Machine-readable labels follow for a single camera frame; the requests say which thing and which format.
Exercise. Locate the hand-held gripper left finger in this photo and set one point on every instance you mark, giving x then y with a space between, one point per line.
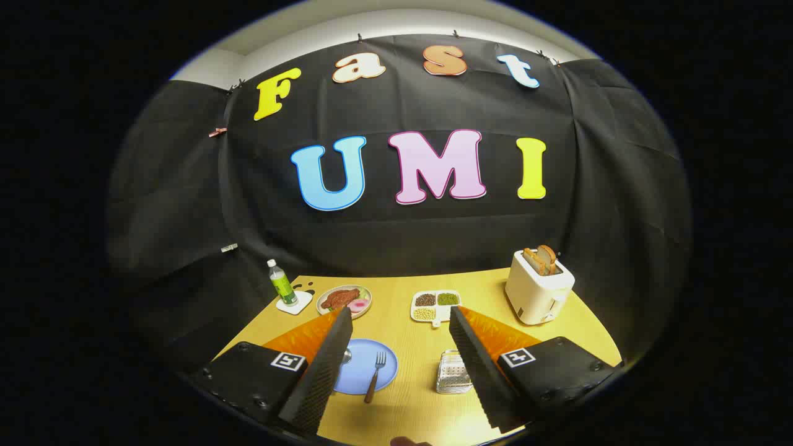
322 371

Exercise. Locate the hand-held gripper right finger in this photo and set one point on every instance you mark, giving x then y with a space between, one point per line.
480 371

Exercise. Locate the blue plate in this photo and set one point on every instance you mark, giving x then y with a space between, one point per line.
360 371

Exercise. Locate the white square coaster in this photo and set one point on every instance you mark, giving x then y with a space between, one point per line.
302 302

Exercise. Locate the white divided tray of beans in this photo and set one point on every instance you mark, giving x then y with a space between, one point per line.
435 314

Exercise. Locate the plate of meat and vegetables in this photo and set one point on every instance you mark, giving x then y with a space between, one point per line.
344 300

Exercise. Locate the white toaster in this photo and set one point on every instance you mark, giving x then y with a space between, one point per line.
536 297

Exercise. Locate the green label bottle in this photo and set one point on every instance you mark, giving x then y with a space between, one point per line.
282 286

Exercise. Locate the toasted bread slice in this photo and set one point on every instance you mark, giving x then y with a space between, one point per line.
549 255
534 261

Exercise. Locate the red clip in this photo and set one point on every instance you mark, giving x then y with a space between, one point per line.
217 132

